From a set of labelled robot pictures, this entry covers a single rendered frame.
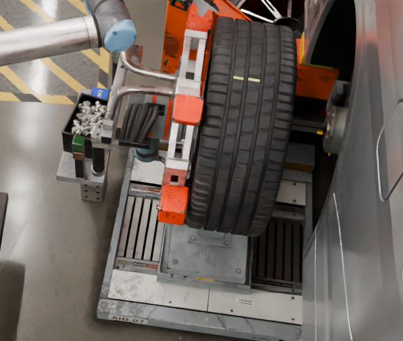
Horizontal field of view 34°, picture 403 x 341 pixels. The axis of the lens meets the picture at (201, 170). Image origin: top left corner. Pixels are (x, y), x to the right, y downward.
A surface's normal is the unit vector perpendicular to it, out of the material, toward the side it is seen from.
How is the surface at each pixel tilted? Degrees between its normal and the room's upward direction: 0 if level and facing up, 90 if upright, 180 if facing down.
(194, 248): 0
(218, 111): 34
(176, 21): 90
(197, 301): 0
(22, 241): 0
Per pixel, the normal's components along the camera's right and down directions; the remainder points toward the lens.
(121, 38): 0.42, 0.77
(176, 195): 0.12, -0.57
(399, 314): -0.99, 0.03
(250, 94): 0.07, -0.20
